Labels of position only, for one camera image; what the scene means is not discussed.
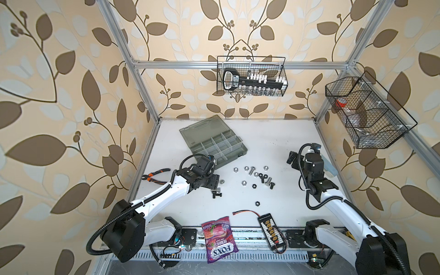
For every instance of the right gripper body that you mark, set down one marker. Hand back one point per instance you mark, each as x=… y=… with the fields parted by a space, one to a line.
x=299 y=163

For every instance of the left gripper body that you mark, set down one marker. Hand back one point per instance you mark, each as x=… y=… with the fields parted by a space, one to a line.
x=209 y=181

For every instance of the silver hex bolt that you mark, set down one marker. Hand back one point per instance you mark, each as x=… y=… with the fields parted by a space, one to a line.
x=251 y=171
x=268 y=182

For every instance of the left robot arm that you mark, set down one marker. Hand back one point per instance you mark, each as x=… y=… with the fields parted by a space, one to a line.
x=131 y=225

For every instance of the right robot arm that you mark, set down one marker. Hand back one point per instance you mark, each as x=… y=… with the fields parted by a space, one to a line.
x=370 y=249

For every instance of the light blue sharpening block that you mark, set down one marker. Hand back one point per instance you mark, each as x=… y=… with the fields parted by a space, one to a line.
x=329 y=169

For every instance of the grey plastic organizer box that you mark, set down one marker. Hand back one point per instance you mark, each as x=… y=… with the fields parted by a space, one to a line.
x=212 y=136

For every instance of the red item in basket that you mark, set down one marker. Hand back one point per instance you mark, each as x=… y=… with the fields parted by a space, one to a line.
x=341 y=102

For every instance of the purple Fox's candy bag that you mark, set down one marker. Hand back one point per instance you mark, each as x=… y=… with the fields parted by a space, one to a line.
x=219 y=239

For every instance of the black parallel charging board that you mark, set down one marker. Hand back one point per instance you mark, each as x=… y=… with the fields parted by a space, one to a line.
x=273 y=235

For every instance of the socket set with ratchet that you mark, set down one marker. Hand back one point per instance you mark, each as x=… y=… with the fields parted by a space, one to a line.
x=232 y=80

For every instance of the red black wire lead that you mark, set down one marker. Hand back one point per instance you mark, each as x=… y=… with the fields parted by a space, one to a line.
x=245 y=211

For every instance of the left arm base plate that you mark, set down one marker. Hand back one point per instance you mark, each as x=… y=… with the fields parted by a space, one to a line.
x=185 y=237

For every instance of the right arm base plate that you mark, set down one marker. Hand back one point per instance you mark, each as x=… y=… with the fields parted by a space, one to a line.
x=295 y=240

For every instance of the black wire basket right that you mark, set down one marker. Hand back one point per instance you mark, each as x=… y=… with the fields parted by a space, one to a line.
x=373 y=117

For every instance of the black wire basket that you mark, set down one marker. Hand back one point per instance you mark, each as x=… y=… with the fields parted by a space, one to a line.
x=373 y=117
x=269 y=65

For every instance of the black wire basket centre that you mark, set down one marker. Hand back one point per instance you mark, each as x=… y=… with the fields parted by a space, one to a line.
x=269 y=65

